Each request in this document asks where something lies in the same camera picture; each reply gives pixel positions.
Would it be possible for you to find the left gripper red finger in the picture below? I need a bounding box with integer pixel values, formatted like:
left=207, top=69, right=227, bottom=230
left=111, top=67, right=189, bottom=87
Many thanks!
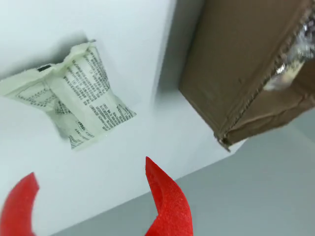
left=0, top=172, right=40, bottom=236
left=144, top=156, right=194, bottom=236

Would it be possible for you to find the white sunflower seed packet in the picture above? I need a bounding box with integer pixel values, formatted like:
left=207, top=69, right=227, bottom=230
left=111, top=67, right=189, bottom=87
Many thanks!
left=0, top=39, right=137, bottom=150

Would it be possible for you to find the purple silver snack packet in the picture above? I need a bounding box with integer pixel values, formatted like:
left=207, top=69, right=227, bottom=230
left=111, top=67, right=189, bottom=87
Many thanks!
left=264, top=19, right=315, bottom=91

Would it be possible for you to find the brown cardboard box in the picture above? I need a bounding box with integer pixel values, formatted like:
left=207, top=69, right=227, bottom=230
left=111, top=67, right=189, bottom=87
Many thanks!
left=178, top=0, right=315, bottom=152

